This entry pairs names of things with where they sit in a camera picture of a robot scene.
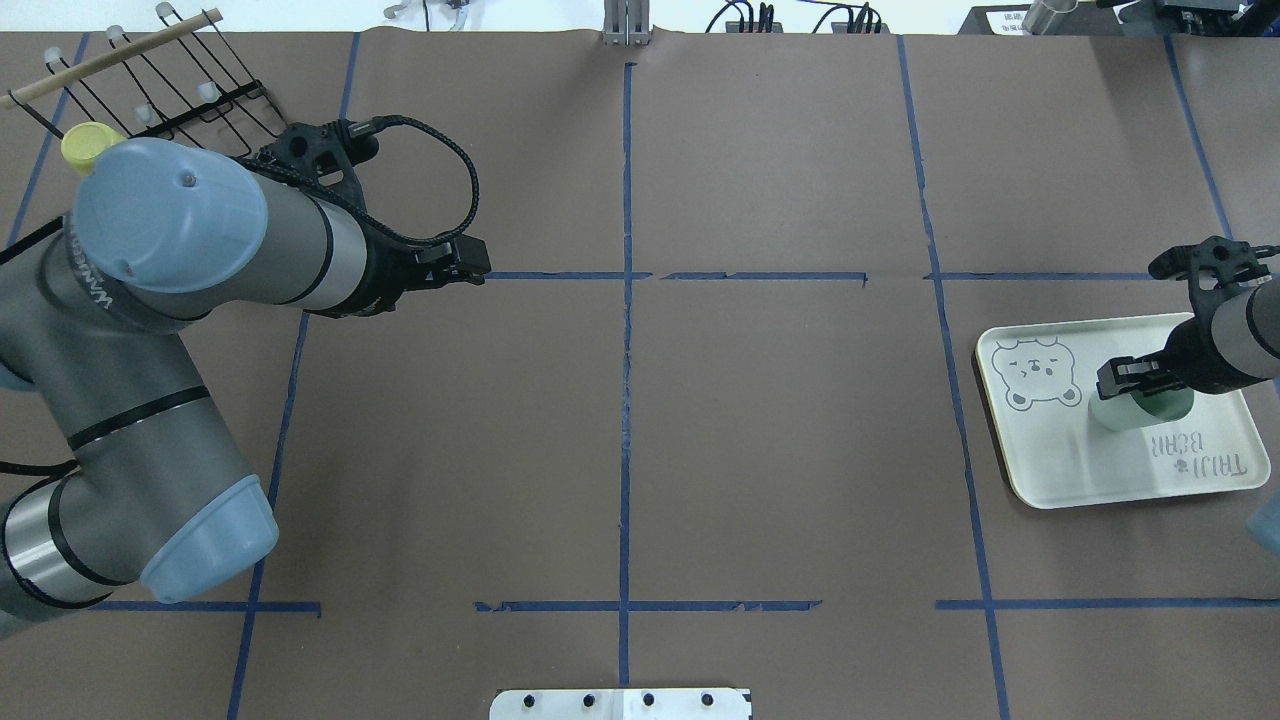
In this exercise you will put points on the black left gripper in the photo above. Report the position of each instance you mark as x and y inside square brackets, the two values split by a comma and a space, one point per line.
[388, 272]

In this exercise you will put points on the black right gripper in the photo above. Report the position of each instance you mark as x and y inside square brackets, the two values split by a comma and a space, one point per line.
[1192, 360]

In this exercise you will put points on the light green cup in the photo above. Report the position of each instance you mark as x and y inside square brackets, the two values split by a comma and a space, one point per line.
[1133, 412]

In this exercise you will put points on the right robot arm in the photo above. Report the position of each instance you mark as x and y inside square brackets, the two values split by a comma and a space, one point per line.
[1231, 341]

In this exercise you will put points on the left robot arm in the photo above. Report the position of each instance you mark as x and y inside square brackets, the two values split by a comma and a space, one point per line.
[159, 235]

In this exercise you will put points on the white bear tray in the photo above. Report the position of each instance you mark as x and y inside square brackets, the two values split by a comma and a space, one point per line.
[1063, 446]

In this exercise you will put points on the metal cup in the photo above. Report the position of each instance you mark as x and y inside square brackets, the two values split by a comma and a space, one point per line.
[1047, 17]

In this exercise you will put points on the yellow cup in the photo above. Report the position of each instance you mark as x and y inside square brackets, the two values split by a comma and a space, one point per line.
[82, 145]

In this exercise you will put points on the aluminium frame post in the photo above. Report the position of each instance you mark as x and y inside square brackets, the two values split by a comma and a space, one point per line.
[626, 23]

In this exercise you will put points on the black wire cup rack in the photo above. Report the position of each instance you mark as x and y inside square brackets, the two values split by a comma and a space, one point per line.
[182, 79]

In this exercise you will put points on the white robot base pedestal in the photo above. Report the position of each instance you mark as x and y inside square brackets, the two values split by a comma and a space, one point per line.
[624, 703]

